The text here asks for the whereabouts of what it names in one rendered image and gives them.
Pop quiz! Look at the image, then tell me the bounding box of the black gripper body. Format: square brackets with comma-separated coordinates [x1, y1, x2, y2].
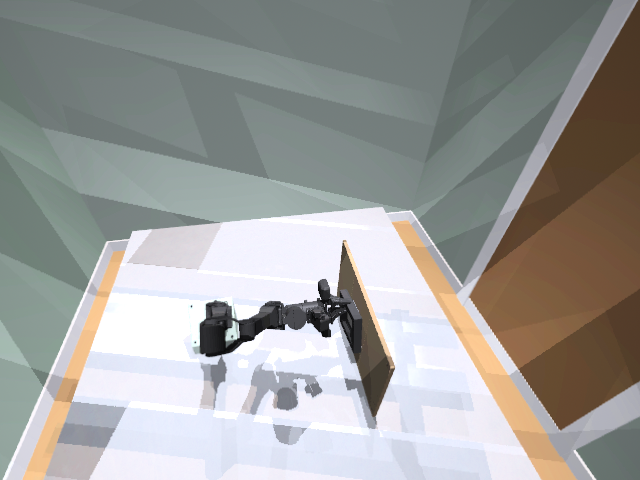
[301, 279, 331, 338]

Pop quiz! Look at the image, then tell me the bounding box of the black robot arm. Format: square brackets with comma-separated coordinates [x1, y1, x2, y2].
[199, 300, 330, 357]

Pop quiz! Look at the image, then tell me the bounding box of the brown flat board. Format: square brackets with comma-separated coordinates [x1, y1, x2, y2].
[337, 240, 395, 417]

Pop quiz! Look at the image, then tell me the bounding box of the black picture frame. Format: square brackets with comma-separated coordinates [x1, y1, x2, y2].
[340, 289, 362, 354]

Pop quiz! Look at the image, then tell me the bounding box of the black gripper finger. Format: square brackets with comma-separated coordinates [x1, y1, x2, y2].
[328, 306, 347, 325]
[330, 294, 351, 309]

